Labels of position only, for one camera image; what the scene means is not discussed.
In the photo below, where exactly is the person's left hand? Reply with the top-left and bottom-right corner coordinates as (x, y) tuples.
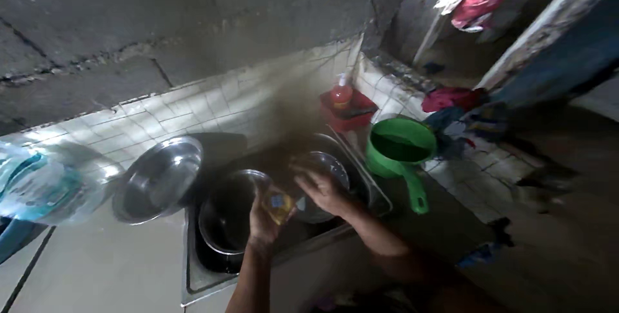
(249, 182), (298, 247)

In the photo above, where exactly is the person's right hand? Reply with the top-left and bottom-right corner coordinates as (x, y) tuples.
(289, 157), (358, 219)

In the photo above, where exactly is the yellow packet with blue print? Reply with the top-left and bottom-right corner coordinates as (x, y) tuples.
(262, 191), (295, 226)

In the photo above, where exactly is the person's right forearm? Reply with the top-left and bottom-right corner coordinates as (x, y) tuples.
(341, 200), (504, 313)

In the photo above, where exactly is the person's left forearm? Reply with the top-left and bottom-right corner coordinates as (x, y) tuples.
(225, 240), (273, 313)

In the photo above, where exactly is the round metal bowl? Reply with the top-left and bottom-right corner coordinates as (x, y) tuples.
(293, 152), (350, 224)

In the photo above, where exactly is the round metal pot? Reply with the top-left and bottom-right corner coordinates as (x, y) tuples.
(198, 169), (274, 256)

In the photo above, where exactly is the red plastic tray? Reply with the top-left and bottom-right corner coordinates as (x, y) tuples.
(318, 89), (379, 133)

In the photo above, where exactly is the red soap pump bottle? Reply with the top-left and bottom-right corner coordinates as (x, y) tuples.
(331, 73), (353, 111)

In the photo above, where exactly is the metal sink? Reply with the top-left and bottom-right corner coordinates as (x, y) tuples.
(182, 124), (394, 308)

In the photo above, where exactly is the large silver metal basin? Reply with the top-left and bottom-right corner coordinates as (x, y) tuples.
(112, 135), (204, 226)

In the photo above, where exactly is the green plastic dipper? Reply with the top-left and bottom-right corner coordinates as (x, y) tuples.
(366, 118), (438, 215)

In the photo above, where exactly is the person's body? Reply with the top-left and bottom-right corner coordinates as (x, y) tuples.
(309, 281), (426, 313)

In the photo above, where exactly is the pile of dark clothes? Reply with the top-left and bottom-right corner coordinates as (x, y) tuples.
(423, 101), (509, 161)

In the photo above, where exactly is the crimson cloth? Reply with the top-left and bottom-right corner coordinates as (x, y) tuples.
(422, 86), (487, 113)

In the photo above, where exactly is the blue plastic wrapper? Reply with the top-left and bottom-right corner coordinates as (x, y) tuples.
(456, 241), (502, 269)

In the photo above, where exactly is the clear teal plastic bag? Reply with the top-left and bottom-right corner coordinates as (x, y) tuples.
(0, 141), (103, 226)

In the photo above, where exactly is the blue plastic container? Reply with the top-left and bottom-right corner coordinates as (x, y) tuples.
(0, 216), (50, 265)

